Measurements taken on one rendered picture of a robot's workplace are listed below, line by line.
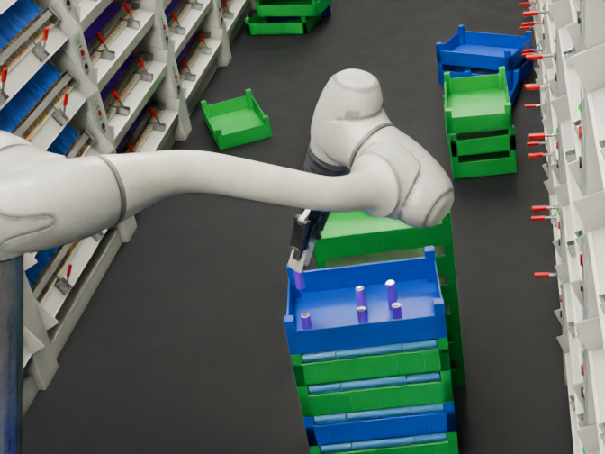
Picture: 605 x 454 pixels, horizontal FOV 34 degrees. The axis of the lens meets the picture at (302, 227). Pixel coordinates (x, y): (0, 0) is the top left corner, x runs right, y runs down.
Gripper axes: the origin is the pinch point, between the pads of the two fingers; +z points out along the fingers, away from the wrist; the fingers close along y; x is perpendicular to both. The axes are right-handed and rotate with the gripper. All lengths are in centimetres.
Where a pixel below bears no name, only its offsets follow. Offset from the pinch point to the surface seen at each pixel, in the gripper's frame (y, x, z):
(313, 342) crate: 7.6, 10.3, 11.3
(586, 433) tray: 22, 57, -22
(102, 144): -60, -91, 67
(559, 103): -43, 26, -28
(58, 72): -55, -104, 45
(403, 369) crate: -0.5, 26.8, 13.5
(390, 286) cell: -8.4, 16.5, 4.0
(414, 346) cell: -2.4, 26.5, 8.4
